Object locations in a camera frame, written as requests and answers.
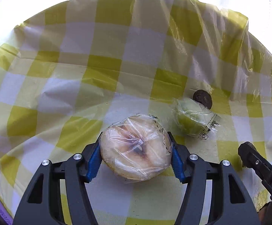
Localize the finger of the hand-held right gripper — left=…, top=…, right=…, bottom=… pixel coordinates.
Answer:
left=238, top=142, right=271, bottom=184

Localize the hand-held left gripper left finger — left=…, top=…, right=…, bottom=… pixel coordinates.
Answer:
left=13, top=131, right=103, bottom=225

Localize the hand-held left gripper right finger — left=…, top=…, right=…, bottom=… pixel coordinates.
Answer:
left=167, top=131, right=261, bottom=225

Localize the large yellow apple half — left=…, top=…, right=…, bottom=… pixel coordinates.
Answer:
left=99, top=113, right=173, bottom=185

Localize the wrapped green fruit printed film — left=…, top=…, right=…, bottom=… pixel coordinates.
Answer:
left=172, top=98, right=220, bottom=141

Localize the dark wrinkled passion fruit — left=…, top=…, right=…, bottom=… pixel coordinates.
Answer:
left=193, top=89, right=212, bottom=110

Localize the yellow white checked tablecloth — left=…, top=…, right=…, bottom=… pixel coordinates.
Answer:
left=0, top=0, right=272, bottom=225

